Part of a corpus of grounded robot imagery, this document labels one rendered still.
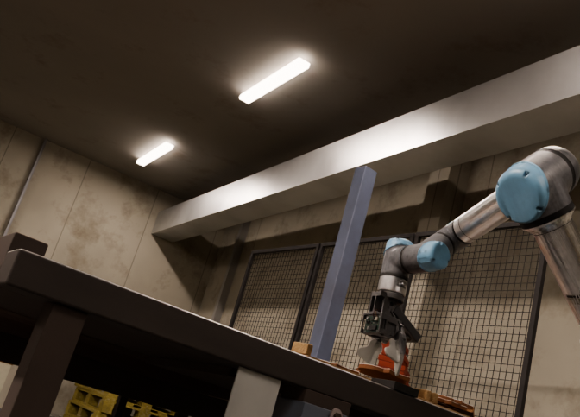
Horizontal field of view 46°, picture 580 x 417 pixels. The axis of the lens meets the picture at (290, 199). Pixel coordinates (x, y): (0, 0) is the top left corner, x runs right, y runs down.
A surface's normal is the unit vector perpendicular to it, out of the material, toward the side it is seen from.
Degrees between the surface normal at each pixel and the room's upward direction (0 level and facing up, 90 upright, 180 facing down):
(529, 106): 90
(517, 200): 128
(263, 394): 90
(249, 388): 90
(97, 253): 90
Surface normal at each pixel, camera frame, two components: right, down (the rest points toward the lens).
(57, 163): 0.51, -0.15
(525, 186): -0.78, 0.25
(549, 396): -0.82, -0.39
